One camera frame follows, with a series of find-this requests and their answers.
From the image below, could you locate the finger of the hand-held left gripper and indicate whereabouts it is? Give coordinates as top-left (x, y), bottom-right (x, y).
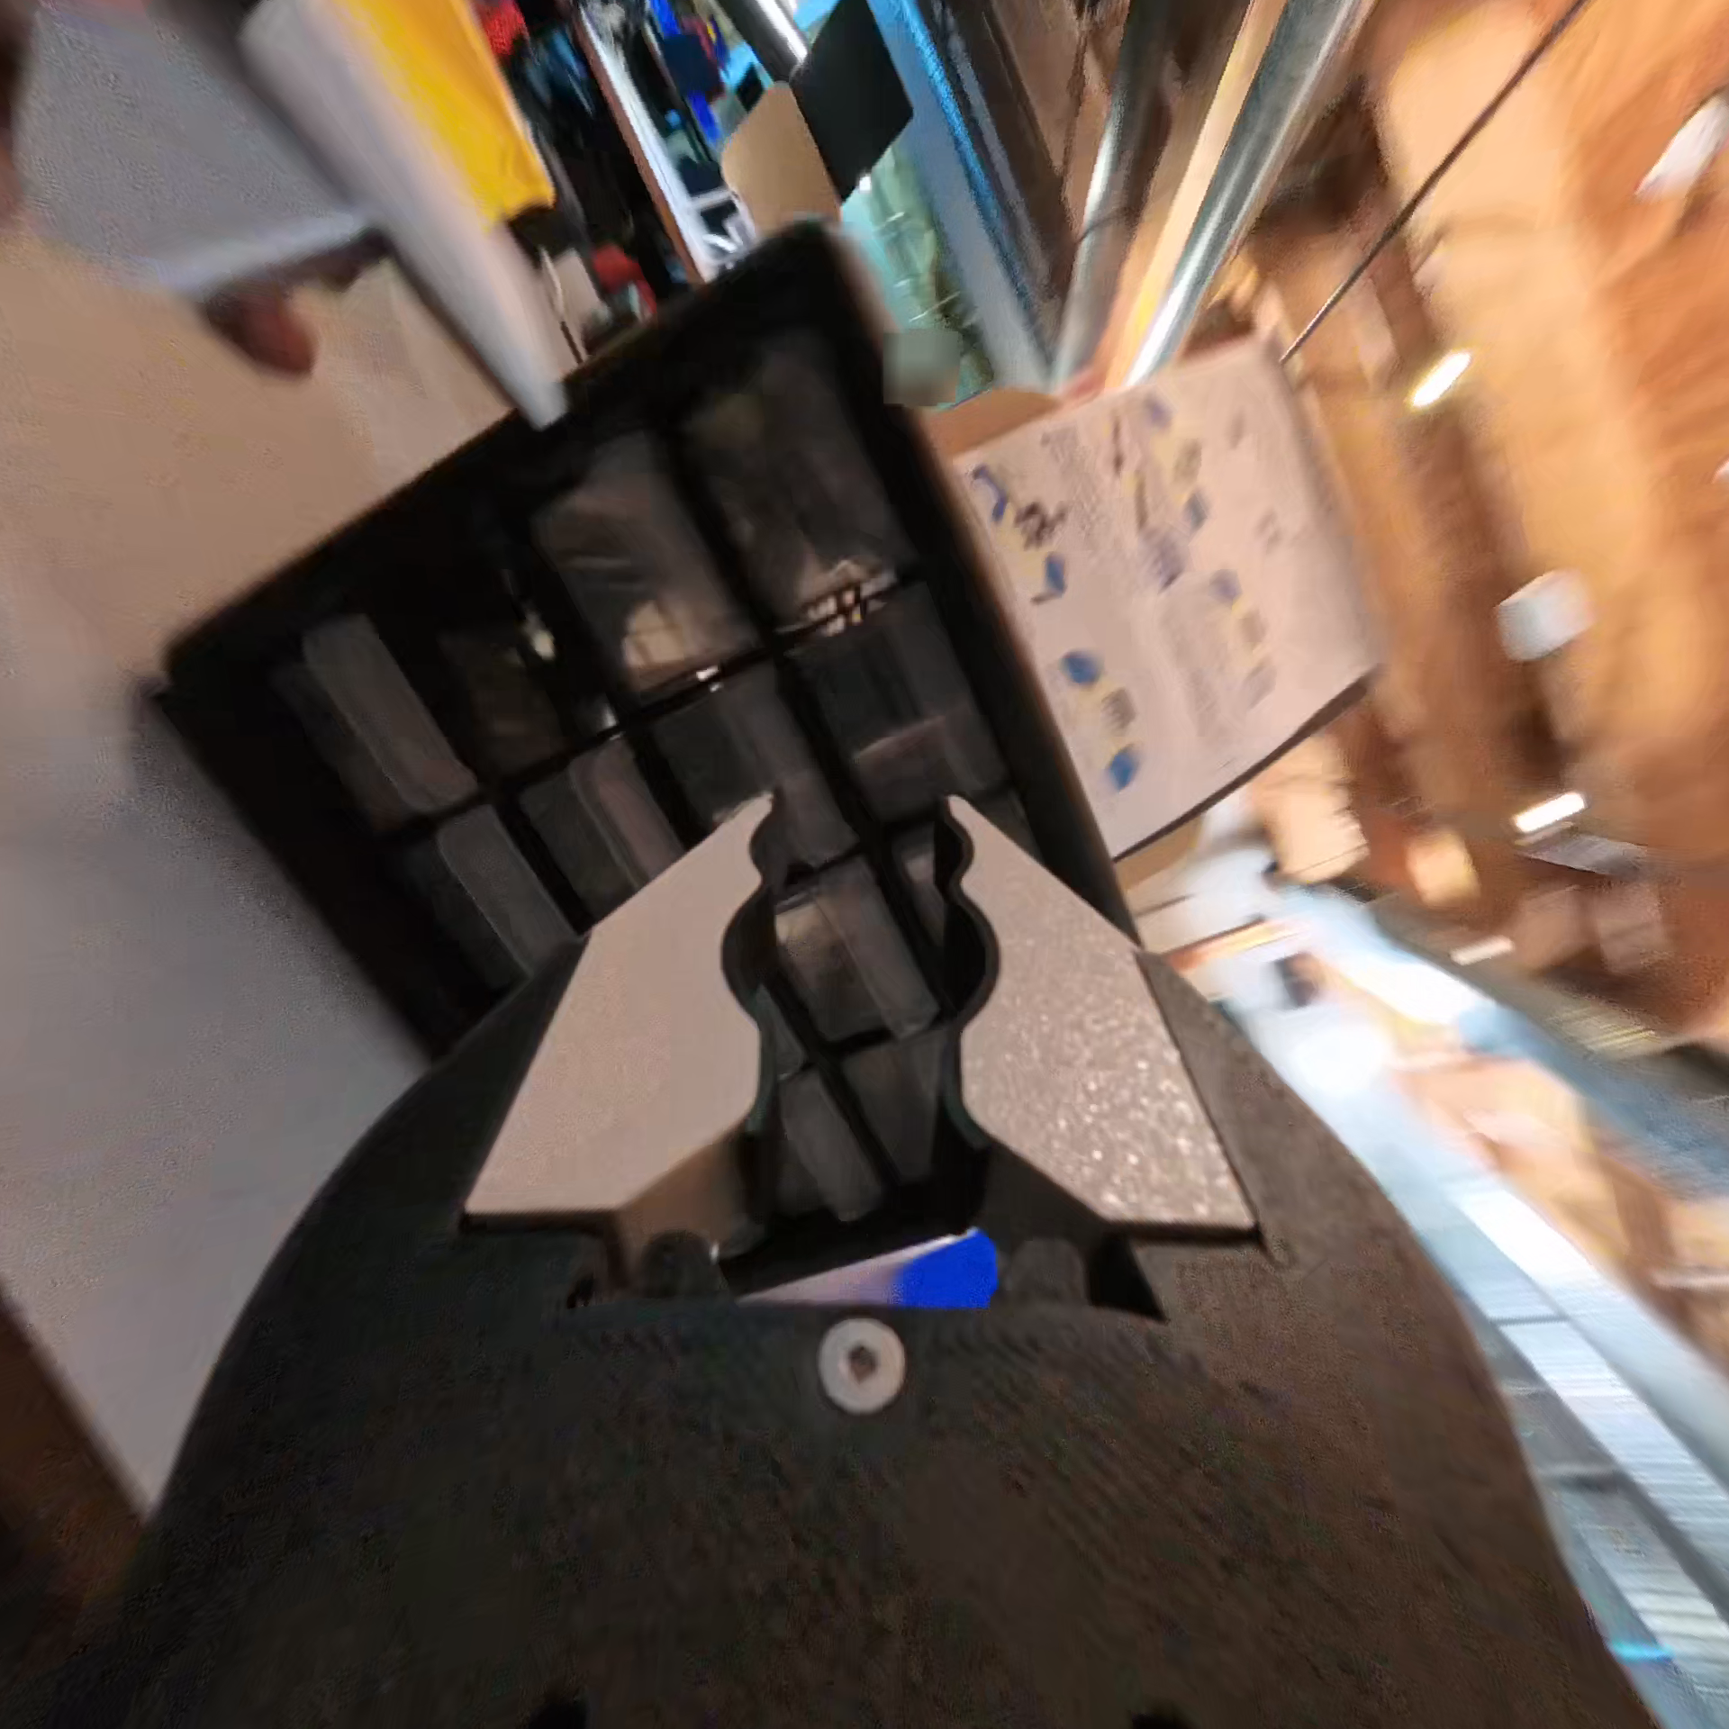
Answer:
top-left (241, 0), bottom-right (572, 427)

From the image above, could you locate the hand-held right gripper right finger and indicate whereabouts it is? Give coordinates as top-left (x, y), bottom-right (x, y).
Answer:
top-left (938, 795), bottom-right (1258, 1240)

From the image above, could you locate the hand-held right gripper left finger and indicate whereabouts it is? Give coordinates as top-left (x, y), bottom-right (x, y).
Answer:
top-left (461, 795), bottom-right (786, 1255)

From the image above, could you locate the black drawer cabinet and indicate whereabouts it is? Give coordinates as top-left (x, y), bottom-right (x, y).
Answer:
top-left (155, 216), bottom-right (1151, 1263)

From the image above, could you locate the person's left hand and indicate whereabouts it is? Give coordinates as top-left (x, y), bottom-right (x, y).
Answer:
top-left (202, 290), bottom-right (322, 379)

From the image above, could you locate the yellow plastic bin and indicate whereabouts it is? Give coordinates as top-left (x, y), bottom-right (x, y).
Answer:
top-left (338, 0), bottom-right (557, 224)

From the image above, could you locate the blue plastic bin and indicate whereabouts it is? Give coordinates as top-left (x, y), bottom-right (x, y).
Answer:
top-left (884, 1226), bottom-right (1002, 1308)

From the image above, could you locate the cardboard box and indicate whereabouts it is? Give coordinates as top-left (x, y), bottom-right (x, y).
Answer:
top-left (723, 80), bottom-right (845, 224)

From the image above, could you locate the printed instruction sheet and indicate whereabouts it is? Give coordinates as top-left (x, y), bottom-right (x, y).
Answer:
top-left (950, 331), bottom-right (1386, 858)

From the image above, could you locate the shiny metal pipe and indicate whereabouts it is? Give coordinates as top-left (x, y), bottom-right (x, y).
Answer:
top-left (1054, 0), bottom-right (1367, 393)

